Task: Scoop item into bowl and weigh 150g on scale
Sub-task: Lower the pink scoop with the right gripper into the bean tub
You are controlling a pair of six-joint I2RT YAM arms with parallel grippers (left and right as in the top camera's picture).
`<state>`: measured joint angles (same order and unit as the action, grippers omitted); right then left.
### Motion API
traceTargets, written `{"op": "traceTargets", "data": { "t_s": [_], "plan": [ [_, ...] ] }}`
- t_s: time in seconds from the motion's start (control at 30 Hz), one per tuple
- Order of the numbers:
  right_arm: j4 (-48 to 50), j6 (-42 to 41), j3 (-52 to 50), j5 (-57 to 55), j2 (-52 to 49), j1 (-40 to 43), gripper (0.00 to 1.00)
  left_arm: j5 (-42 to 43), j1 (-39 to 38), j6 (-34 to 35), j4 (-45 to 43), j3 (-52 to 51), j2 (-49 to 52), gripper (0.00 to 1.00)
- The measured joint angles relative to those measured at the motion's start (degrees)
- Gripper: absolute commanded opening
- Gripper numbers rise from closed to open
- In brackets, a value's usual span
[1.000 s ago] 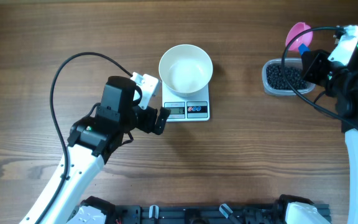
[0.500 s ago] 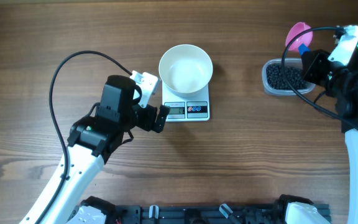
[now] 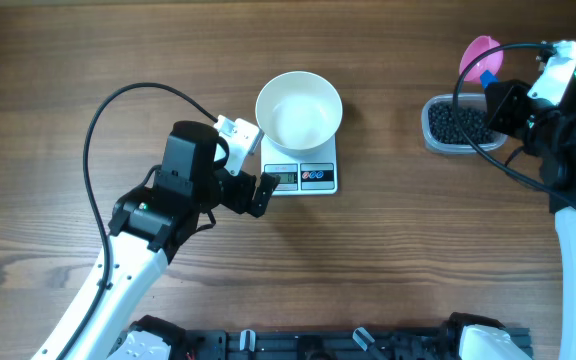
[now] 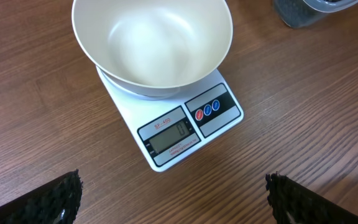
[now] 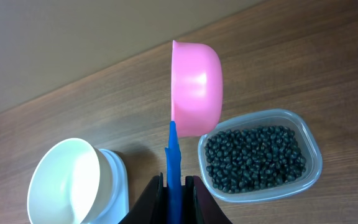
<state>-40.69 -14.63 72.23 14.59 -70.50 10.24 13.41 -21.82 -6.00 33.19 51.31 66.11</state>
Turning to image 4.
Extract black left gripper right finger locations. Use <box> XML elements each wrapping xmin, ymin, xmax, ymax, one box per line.
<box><xmin>265</xmin><ymin>173</ymin><xmax>358</xmax><ymax>224</ymax></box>

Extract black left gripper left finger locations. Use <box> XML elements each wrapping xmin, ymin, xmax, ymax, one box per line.
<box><xmin>0</xmin><ymin>170</ymin><xmax>83</xmax><ymax>224</ymax></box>

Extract white digital kitchen scale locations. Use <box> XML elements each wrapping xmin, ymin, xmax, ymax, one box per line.
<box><xmin>97</xmin><ymin>69</ymin><xmax>244</xmax><ymax>172</ymax></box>

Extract white round bowl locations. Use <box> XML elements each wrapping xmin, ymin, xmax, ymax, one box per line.
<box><xmin>71</xmin><ymin>0</ymin><xmax>234</xmax><ymax>96</ymax></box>

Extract clear plastic container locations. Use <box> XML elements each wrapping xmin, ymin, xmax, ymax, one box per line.
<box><xmin>272</xmin><ymin>0</ymin><xmax>358</xmax><ymax>29</ymax></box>

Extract black beans in container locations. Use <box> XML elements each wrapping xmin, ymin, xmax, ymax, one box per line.
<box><xmin>273</xmin><ymin>0</ymin><xmax>341</xmax><ymax>28</ymax></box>

